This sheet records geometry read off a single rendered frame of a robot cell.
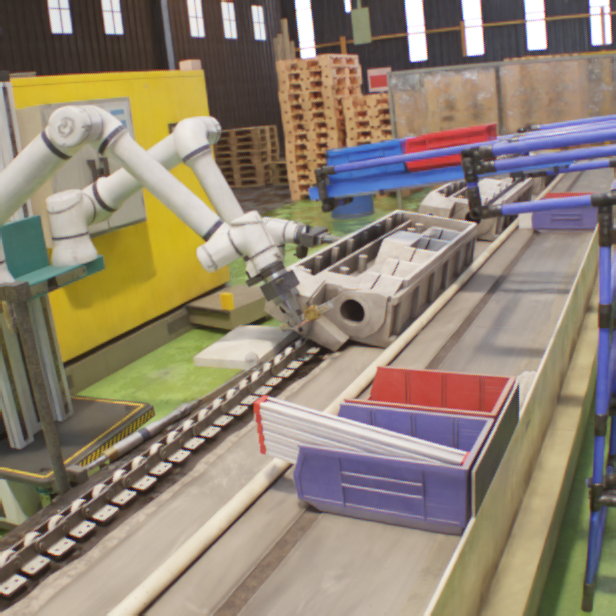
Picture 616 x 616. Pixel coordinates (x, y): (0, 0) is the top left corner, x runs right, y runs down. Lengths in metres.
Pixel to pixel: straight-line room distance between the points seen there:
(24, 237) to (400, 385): 1.73
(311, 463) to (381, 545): 0.20
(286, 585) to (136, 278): 3.59
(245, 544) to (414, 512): 0.31
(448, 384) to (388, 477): 0.38
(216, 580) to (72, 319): 3.12
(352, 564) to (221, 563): 0.23
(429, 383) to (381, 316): 0.55
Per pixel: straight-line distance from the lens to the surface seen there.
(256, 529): 1.33
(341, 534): 1.29
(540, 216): 3.66
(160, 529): 1.38
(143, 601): 1.18
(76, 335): 4.23
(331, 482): 1.30
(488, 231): 3.49
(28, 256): 2.84
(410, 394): 1.59
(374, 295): 2.06
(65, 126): 2.07
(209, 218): 2.16
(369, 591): 1.16
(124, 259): 4.51
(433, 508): 1.24
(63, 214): 2.81
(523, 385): 1.76
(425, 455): 1.23
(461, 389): 1.54
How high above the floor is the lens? 1.49
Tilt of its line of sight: 15 degrees down
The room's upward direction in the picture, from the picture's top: 6 degrees counter-clockwise
